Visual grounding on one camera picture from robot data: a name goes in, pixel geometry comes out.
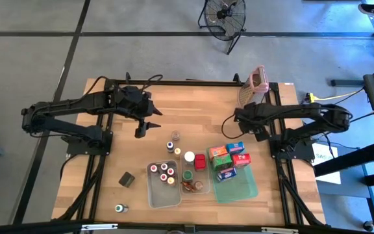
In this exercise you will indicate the black floor fan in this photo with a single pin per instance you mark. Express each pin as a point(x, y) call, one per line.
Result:
point(224, 14)

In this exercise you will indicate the blue food colouring bottle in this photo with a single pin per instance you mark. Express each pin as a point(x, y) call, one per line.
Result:
point(170, 146)

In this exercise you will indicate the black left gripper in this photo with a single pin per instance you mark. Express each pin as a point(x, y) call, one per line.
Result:
point(135, 100)

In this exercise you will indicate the pink metal box grater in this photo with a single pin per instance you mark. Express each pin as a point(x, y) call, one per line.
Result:
point(256, 81)

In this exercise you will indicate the clear left plastic bin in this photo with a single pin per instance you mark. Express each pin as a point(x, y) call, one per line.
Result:
point(161, 196)

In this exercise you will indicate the small glass sprinkles jar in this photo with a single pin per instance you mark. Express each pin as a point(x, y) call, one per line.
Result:
point(175, 135)
point(198, 185)

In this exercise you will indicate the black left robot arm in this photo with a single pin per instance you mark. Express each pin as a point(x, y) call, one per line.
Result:
point(76, 102)

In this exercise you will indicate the orange snack packet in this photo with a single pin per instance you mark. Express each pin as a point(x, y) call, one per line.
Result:
point(217, 151)

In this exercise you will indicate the white lid spice jar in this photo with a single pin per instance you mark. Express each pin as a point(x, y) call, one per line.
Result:
point(189, 157)

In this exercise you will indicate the black gantry beam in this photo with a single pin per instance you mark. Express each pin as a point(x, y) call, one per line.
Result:
point(28, 227)

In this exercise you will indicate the black metal table frame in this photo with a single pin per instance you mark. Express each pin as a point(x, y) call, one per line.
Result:
point(190, 82)

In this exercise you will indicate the yellow food colouring bottle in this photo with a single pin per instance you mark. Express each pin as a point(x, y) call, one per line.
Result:
point(177, 152)

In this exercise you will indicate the black caster wheel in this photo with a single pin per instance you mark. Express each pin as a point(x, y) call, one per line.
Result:
point(368, 226)

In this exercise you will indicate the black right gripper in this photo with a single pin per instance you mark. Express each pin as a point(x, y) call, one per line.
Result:
point(252, 117)

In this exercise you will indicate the dark brown small box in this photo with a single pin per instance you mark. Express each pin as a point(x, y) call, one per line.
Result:
point(127, 179)

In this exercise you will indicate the green cereal box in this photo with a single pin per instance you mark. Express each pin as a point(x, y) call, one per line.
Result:
point(222, 162)

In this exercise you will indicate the clear plastic container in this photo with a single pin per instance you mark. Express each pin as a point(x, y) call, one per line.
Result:
point(206, 188)

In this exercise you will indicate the green lid jar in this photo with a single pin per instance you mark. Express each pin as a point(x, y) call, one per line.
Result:
point(187, 175)

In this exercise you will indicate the person's foot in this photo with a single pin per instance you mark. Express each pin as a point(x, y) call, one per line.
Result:
point(372, 9)

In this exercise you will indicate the red cereal box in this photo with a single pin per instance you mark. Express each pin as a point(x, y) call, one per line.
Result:
point(241, 160)

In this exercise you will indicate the small green lid bottle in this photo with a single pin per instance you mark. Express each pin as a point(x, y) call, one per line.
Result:
point(120, 208)

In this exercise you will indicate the green plastic bin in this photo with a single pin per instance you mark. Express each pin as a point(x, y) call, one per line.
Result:
point(239, 191)

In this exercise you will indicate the purple food colouring bottle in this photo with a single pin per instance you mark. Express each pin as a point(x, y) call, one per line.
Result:
point(164, 166)

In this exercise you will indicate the white paper sign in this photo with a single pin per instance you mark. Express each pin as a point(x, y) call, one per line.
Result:
point(328, 172)

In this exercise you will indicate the silver beam bracket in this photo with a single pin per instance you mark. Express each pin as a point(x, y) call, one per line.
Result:
point(99, 227)
point(279, 230)

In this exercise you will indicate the red food colouring bottle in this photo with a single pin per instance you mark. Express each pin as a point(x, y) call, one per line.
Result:
point(170, 171)
point(163, 177)
point(154, 168)

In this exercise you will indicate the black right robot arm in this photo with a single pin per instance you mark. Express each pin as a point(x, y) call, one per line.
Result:
point(304, 112)

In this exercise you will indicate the grey floor bar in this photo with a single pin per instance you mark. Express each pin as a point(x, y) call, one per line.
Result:
point(346, 83)

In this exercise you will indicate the small blue cereal box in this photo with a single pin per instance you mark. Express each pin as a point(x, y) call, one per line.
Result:
point(235, 147)

